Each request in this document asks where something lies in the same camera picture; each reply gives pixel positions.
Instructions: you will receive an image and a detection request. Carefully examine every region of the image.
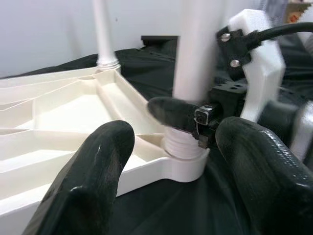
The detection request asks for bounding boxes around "white plastic table leg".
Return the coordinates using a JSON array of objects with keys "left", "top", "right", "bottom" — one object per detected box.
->
[
  {"left": 162, "top": 0, "right": 225, "bottom": 161},
  {"left": 92, "top": 0, "right": 121, "bottom": 71}
]

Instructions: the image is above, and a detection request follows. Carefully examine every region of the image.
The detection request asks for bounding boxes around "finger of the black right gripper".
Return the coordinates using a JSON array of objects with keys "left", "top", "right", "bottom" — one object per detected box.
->
[{"left": 146, "top": 96, "right": 213, "bottom": 134}]

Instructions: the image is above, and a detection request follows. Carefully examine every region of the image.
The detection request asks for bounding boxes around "black cloth table cover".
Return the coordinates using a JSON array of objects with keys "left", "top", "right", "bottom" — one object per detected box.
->
[{"left": 0, "top": 35, "right": 313, "bottom": 235}]

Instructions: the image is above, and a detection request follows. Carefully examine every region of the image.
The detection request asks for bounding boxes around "white plastic table top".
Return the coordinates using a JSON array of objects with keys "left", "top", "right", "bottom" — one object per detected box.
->
[{"left": 0, "top": 66, "right": 211, "bottom": 231}]

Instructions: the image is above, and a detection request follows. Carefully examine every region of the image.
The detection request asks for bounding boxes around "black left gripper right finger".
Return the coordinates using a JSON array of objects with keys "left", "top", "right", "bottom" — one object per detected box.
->
[{"left": 215, "top": 116, "right": 313, "bottom": 235}]

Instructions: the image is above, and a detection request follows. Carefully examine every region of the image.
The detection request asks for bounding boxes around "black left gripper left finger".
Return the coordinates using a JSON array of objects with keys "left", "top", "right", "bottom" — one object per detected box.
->
[{"left": 22, "top": 119, "right": 135, "bottom": 235}]

